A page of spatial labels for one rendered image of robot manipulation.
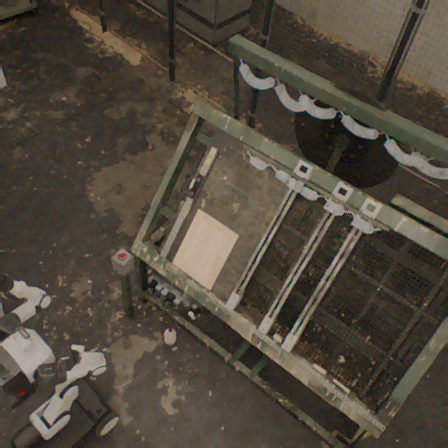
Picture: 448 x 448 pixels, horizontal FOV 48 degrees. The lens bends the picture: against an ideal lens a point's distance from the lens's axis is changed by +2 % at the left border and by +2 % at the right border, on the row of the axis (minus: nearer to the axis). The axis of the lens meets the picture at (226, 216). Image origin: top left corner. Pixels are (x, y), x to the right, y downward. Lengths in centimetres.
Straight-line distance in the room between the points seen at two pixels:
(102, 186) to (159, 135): 103
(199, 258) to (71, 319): 149
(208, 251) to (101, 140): 281
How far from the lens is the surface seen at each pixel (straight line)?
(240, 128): 345
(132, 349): 453
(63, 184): 569
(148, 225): 391
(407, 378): 346
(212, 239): 367
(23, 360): 312
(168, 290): 390
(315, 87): 341
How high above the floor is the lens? 413
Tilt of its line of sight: 51 degrees down
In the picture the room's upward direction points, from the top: 8 degrees clockwise
